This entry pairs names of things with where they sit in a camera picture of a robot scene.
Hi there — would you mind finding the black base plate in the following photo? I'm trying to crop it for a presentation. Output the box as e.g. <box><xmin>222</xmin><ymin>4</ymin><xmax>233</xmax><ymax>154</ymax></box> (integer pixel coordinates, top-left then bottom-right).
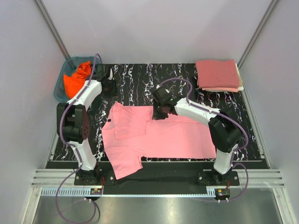
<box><xmin>74</xmin><ymin>161</ymin><xmax>240</xmax><ymax>196</ymax></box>

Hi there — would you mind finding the right aluminium frame post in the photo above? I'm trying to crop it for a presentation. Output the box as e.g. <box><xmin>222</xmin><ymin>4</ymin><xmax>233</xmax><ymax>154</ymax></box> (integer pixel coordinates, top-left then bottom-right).
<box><xmin>237</xmin><ymin>0</ymin><xmax>280</xmax><ymax>69</ymax></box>

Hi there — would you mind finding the dark red folded shirt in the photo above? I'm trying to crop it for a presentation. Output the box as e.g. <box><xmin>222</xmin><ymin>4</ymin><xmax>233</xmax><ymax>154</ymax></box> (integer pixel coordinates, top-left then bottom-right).
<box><xmin>195</xmin><ymin>59</ymin><xmax>240</xmax><ymax>89</ymax></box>

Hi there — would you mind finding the aluminium frame post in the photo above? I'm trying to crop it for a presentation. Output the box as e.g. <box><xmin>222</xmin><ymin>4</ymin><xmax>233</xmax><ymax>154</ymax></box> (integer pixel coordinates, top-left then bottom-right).
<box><xmin>237</xmin><ymin>0</ymin><xmax>280</xmax><ymax>69</ymax></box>
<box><xmin>33</xmin><ymin>0</ymin><xmax>71</xmax><ymax>60</ymax></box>

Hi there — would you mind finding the left aluminium frame post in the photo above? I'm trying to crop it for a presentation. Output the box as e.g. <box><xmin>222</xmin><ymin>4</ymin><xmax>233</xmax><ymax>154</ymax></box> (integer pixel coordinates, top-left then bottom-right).
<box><xmin>33</xmin><ymin>0</ymin><xmax>71</xmax><ymax>60</ymax></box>

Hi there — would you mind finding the orange t-shirt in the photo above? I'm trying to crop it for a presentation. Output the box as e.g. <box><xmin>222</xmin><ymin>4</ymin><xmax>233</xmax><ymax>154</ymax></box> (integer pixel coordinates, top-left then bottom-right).
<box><xmin>63</xmin><ymin>61</ymin><xmax>92</xmax><ymax>99</ymax></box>

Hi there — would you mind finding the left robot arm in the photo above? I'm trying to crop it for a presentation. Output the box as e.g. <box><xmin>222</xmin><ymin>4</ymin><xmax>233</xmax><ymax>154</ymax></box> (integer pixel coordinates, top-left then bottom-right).
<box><xmin>57</xmin><ymin>77</ymin><xmax>117</xmax><ymax>185</ymax></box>

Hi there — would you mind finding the pink t-shirt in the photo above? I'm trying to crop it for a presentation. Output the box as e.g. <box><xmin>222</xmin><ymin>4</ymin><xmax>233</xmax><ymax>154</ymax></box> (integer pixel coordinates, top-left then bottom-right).
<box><xmin>101</xmin><ymin>102</ymin><xmax>216</xmax><ymax>179</ymax></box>

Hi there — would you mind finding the aluminium rail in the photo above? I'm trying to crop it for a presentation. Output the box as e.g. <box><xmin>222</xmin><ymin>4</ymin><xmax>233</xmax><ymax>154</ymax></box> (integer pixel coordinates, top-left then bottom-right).
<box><xmin>31</xmin><ymin>169</ymin><xmax>284</xmax><ymax>197</ymax></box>

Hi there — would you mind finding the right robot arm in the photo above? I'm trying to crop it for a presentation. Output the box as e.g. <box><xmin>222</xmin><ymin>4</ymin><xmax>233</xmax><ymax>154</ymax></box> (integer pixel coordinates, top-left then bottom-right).
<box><xmin>153</xmin><ymin>93</ymin><xmax>242</xmax><ymax>186</ymax></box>

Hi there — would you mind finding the teal plastic basket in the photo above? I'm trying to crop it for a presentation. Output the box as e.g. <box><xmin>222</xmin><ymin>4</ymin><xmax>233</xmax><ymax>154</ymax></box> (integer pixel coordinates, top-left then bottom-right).
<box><xmin>53</xmin><ymin>56</ymin><xmax>94</xmax><ymax>103</ymax></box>

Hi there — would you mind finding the peach folded shirt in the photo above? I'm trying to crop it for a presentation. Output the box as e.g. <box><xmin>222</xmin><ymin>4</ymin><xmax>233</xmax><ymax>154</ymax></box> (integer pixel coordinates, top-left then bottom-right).
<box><xmin>201</xmin><ymin>87</ymin><xmax>239</xmax><ymax>92</ymax></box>

